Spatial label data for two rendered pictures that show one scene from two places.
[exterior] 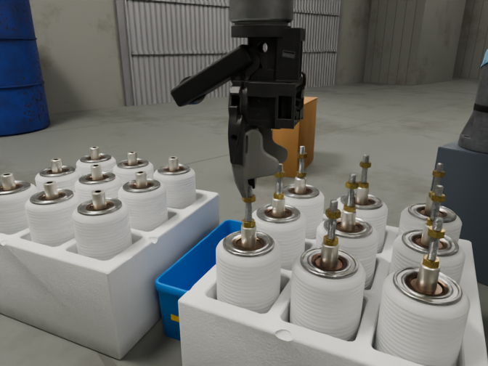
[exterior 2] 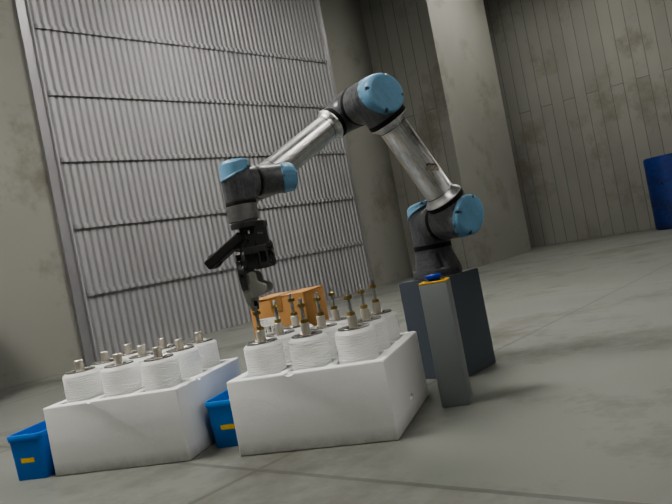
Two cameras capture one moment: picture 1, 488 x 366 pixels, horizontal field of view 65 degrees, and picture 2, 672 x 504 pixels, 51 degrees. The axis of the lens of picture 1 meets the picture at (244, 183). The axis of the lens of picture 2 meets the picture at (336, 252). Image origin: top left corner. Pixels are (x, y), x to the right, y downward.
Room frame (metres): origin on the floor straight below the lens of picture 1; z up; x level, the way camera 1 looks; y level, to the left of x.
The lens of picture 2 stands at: (-1.21, 0.03, 0.44)
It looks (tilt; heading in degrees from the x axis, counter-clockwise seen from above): 0 degrees down; 351
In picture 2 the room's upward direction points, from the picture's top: 11 degrees counter-clockwise
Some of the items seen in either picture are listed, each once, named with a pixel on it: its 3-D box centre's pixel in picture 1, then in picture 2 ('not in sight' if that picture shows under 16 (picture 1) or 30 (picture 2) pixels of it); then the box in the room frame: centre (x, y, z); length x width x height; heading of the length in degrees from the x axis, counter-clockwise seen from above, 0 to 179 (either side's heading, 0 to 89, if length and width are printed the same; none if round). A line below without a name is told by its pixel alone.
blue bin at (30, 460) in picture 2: not in sight; (62, 439); (0.85, 0.58, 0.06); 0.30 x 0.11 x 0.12; 156
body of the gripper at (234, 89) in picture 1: (266, 78); (252, 246); (0.49, -0.03, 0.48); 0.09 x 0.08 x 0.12; 73
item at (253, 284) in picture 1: (248, 296); (269, 378); (0.50, -0.01, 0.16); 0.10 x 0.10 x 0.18
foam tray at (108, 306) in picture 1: (106, 244); (153, 412); (0.79, 0.32, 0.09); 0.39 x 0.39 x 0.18; 66
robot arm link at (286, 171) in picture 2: not in sight; (271, 180); (0.55, -0.11, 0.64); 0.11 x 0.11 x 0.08; 22
